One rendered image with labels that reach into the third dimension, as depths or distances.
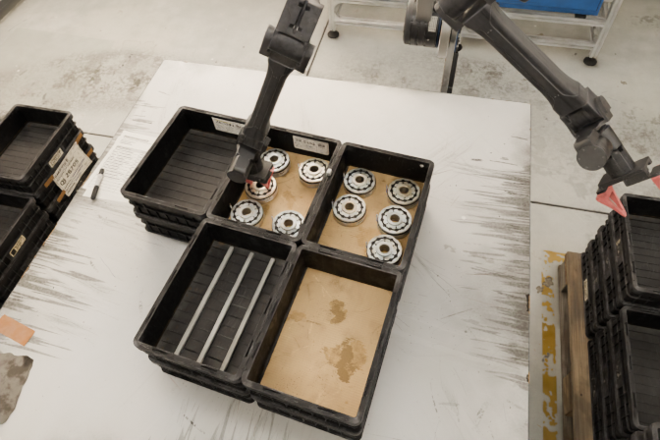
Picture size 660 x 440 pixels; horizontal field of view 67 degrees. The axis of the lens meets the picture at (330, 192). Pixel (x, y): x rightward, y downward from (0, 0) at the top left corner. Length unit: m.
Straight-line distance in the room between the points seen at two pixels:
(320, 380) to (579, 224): 1.75
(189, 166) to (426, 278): 0.88
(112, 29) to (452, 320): 3.26
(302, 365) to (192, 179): 0.74
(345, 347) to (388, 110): 1.03
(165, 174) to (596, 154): 1.30
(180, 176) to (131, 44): 2.23
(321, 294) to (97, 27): 3.15
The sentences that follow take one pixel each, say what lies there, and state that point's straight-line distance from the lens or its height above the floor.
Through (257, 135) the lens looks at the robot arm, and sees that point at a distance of 1.36.
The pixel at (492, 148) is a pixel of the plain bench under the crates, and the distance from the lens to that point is 1.97.
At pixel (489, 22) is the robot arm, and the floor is 1.54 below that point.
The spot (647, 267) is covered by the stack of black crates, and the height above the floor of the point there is 0.49.
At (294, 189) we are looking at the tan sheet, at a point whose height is 0.83.
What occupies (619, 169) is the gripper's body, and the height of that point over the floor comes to 1.27.
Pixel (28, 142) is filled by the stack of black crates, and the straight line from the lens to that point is 2.69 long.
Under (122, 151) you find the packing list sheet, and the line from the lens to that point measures 2.12.
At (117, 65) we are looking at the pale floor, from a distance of 3.76.
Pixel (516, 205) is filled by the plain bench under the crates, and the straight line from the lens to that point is 1.83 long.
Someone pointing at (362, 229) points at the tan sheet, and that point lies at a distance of 1.54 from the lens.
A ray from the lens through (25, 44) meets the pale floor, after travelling 4.30.
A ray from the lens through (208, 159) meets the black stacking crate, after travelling 1.79.
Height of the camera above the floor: 2.14
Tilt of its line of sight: 54 degrees down
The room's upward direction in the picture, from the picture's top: 5 degrees counter-clockwise
